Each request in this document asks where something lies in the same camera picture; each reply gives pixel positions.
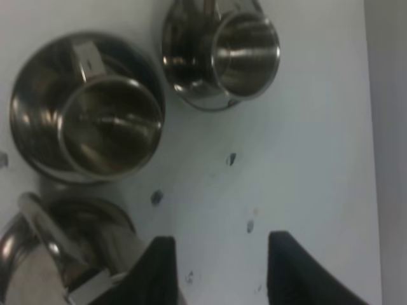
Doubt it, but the near stainless steel teacup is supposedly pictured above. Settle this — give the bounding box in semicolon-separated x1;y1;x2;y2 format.
59;76;163;171

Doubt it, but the stainless steel teapot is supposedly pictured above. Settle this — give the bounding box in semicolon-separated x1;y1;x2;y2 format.
1;193;145;304

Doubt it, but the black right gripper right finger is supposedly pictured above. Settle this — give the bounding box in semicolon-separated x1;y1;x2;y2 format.
266;231;366;304

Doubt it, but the stainless steel teacup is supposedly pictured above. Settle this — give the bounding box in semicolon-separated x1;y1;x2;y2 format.
209;12;280;100
59;76;163;171

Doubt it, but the near stainless steel saucer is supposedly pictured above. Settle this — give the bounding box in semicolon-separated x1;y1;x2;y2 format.
9;32;165;185

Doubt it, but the far stainless steel teacup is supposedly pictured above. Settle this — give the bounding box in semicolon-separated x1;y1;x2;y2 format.
209;12;280;100

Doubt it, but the far stainless steel saucer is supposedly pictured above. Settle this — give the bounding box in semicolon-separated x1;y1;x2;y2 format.
161;1;269;112

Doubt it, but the stainless steel saucer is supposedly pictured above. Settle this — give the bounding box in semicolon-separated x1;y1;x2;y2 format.
9;32;165;185
161;1;269;112

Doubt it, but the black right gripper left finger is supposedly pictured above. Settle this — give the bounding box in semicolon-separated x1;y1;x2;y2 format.
114;236;179;304

